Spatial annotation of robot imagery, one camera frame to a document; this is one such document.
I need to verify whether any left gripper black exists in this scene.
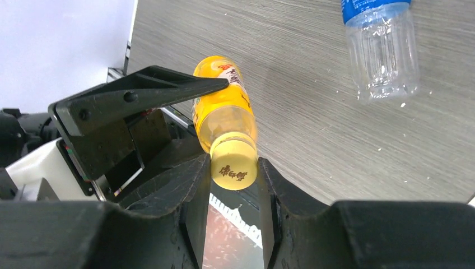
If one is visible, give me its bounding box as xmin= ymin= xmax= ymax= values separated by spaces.
xmin=48 ymin=66 xmax=229 ymax=202

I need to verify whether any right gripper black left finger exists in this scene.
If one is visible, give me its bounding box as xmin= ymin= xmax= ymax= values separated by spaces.
xmin=1 ymin=154 xmax=211 ymax=268

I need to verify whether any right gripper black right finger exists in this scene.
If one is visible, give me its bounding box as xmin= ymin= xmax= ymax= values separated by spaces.
xmin=257 ymin=158 xmax=474 ymax=268

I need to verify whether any yellow juice bottle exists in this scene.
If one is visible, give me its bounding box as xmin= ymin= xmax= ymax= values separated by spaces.
xmin=192 ymin=55 xmax=258 ymax=153

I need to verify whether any yellow bottle cap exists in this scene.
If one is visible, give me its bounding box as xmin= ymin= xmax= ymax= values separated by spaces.
xmin=209 ymin=132 xmax=258 ymax=191

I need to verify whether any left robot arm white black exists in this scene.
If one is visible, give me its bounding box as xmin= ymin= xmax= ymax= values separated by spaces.
xmin=1 ymin=66 xmax=229 ymax=210

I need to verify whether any clear bottle blue label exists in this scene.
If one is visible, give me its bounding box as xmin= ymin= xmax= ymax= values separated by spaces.
xmin=341 ymin=0 xmax=420 ymax=103

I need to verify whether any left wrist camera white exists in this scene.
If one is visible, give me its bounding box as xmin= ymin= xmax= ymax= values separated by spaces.
xmin=6 ymin=138 xmax=97 ymax=201

